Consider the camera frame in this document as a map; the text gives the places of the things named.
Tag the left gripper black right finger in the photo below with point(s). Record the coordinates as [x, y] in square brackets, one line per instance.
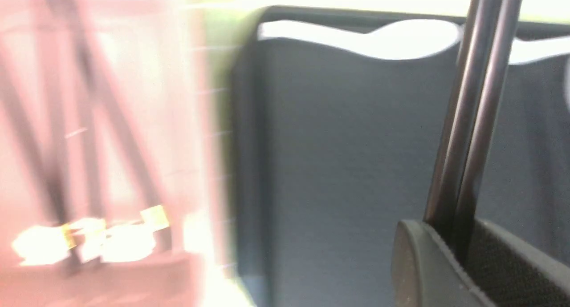
[513, 273]

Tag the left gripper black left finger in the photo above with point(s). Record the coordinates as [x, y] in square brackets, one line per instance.
[424, 272]

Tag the white ceramic spoon far left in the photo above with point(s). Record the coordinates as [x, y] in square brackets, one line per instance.
[399, 41]

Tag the transparent pink chopstick holder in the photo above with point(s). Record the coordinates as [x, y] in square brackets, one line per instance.
[71, 230]

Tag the black chopstick gold band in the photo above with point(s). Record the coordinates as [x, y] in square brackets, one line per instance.
[505, 25]
[472, 61]

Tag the white ceramic spoon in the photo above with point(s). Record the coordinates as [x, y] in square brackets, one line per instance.
[399, 41]
[527, 51]

